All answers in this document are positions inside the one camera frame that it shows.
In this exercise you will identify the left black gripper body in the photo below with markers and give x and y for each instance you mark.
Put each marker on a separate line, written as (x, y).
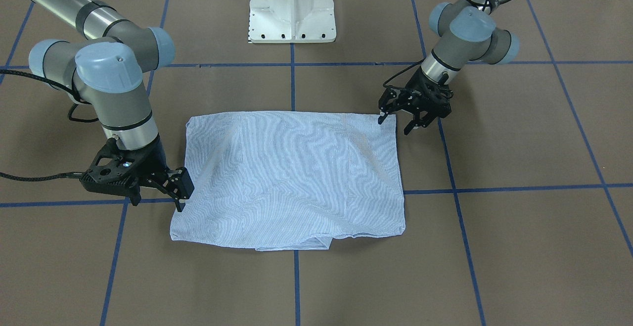
(414, 87)

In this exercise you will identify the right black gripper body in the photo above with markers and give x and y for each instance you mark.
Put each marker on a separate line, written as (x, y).
(155, 158)

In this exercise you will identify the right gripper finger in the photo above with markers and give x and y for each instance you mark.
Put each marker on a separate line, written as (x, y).
(134, 195)
(179, 187)

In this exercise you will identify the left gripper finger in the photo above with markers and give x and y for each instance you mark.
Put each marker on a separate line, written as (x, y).
(414, 124)
(386, 109)

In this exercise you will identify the light blue striped shirt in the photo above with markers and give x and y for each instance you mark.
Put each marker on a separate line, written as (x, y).
(276, 180)

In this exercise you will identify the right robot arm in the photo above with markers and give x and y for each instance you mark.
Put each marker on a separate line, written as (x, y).
(107, 72)

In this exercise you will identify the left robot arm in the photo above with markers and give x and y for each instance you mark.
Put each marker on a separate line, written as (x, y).
(467, 32)

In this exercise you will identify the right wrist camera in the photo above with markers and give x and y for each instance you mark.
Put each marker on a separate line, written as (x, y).
(108, 173)

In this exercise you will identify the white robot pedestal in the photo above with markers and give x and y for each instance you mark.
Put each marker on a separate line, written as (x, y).
(291, 22)

